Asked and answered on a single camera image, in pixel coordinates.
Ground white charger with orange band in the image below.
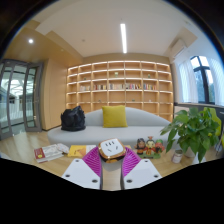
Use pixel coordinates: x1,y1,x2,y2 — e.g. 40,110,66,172
97,137,128,164

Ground black bag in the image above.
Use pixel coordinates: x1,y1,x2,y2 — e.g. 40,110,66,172
60,105,87,132

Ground wooden shelf unit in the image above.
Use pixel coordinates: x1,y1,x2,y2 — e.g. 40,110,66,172
65,60,175,123

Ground long ceiling light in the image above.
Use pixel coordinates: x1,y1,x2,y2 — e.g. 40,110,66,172
119,22,128,54

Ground dark-framed window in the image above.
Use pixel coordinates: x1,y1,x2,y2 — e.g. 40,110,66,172
189,55,216,104

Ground yellow picture book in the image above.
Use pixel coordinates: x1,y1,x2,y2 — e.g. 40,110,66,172
67,144,88,159

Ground white air conditioner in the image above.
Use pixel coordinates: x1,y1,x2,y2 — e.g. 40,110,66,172
169,38,188,59

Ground small white jar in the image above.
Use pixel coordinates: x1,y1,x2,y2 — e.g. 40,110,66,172
171,149,184,164

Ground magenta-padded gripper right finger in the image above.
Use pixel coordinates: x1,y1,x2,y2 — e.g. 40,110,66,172
120,146,163,190

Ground white curtain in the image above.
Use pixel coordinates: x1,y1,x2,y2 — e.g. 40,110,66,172
178,61,199,104
209,59,224,106

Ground open book with red cover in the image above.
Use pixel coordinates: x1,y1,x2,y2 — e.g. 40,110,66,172
33,143,70,164

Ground yellow cushion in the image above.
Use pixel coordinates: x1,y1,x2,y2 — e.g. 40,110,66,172
101,105,129,129

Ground green potted plant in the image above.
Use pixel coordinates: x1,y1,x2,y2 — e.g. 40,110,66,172
159,107,221,164

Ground grey sofa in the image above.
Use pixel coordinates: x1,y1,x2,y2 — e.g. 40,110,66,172
47,106,174,149

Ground grey glass double door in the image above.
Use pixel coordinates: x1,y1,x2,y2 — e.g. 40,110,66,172
0,59,44,141

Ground colourful figurine ornament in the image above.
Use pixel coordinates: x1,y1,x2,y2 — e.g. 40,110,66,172
134,135,166,160

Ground white and red book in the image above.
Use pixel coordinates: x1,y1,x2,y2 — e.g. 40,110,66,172
85,144,98,154

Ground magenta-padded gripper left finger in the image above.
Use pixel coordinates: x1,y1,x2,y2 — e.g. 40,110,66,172
61,146,103,190

